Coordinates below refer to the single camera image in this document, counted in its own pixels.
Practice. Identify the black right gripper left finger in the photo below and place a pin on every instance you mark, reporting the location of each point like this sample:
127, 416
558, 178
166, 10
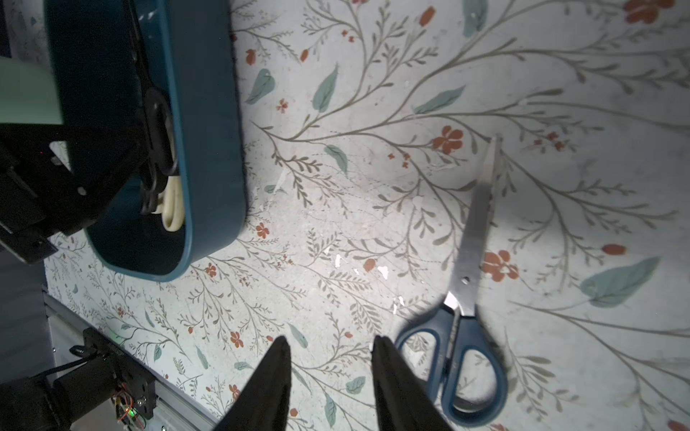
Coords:
264, 402

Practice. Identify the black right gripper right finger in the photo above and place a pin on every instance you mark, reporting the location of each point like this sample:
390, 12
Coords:
401, 403

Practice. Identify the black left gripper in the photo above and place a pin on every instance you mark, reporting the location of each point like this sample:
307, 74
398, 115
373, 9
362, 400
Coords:
40, 196

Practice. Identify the blue handled scissors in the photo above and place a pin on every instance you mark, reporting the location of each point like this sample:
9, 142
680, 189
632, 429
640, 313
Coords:
454, 326

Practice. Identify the black handled scissors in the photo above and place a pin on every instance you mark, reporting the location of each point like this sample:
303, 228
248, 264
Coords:
156, 118

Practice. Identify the cream kitchen shears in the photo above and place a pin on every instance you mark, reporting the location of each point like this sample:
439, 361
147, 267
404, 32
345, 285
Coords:
170, 205

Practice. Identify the teal storage box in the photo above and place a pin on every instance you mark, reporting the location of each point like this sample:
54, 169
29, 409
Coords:
165, 70

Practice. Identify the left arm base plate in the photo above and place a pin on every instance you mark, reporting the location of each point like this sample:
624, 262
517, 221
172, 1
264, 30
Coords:
104, 371

